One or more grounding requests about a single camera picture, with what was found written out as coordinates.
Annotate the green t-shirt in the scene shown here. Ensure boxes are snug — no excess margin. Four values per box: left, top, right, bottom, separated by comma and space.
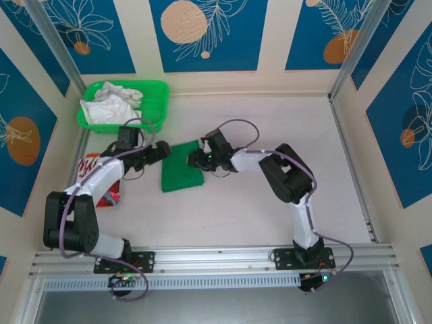
159, 139, 206, 194

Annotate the green plastic basket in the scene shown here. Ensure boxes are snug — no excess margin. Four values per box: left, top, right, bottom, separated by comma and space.
76, 79, 170, 135

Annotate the red and white printed t-shirt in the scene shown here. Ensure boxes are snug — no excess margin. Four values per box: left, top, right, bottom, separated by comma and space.
78, 153, 122, 209

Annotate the crumpled white t-shirt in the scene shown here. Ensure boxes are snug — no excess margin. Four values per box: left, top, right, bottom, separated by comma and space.
93, 81, 145, 109
80, 94, 142, 126

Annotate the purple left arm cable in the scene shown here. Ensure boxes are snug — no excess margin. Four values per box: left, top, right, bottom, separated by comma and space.
57, 117, 158, 302

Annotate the aluminium frame rail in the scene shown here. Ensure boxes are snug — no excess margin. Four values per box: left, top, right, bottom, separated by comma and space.
28, 245, 401, 277

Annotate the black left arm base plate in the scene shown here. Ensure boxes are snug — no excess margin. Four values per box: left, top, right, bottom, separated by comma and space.
93, 250, 157, 275

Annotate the grey slotted cable duct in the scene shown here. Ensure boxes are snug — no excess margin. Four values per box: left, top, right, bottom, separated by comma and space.
43, 273, 302, 292

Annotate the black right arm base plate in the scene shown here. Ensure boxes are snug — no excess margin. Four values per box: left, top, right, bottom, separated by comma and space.
271, 247, 335, 271

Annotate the aluminium frame post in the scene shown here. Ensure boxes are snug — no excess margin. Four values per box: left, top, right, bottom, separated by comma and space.
328, 0, 395, 103
24, 0, 90, 99

